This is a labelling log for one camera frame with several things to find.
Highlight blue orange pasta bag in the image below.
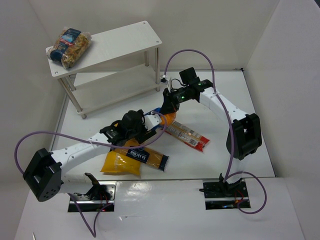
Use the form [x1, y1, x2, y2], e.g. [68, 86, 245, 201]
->
[144, 107, 177, 130]

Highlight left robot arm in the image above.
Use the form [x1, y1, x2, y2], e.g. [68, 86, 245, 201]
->
[23, 110, 162, 202]

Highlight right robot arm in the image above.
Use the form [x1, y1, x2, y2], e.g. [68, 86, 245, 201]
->
[160, 67, 262, 161]

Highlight yellow fusilli pasta bag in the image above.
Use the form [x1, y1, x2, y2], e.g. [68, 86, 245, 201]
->
[100, 149, 141, 177]

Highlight white two-tier shelf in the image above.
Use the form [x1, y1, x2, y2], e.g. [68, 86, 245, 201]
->
[48, 21, 162, 119]

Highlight tricolour fusilli pasta bag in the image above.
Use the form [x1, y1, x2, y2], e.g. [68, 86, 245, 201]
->
[46, 27, 92, 70]

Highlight dark blue spaghetti pack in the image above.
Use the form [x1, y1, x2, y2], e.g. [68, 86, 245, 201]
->
[113, 147, 169, 172]

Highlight red spaghetti pack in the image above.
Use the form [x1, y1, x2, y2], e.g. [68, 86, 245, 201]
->
[165, 121, 210, 152]

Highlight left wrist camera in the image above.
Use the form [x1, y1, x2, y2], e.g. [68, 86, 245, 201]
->
[144, 112, 162, 131]

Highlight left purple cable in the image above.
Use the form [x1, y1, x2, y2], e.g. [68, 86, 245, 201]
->
[13, 111, 168, 238]

